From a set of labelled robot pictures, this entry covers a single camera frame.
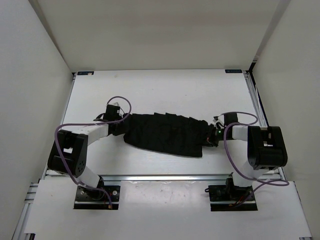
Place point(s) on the left blue corner label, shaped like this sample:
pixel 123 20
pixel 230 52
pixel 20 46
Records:
pixel 85 73

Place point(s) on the black pleated skirt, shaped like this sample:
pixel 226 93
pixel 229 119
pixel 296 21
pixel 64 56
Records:
pixel 167 133

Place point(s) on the right blue corner label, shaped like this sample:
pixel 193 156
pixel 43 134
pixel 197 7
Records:
pixel 233 71

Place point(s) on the blue corner label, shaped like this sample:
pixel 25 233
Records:
pixel 233 71
pixel 85 73

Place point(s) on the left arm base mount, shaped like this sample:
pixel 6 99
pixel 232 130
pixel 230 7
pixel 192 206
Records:
pixel 88 199

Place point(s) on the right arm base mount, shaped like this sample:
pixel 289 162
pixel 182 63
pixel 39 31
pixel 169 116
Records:
pixel 231 198

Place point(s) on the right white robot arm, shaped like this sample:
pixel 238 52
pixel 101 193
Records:
pixel 266 150

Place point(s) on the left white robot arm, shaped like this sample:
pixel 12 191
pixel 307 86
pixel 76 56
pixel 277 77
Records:
pixel 68 154

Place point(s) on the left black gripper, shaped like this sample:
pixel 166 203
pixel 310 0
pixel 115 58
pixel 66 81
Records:
pixel 121 131

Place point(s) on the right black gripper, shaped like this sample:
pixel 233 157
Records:
pixel 210 139

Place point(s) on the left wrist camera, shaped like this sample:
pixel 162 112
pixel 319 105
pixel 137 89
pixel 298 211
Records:
pixel 116 103

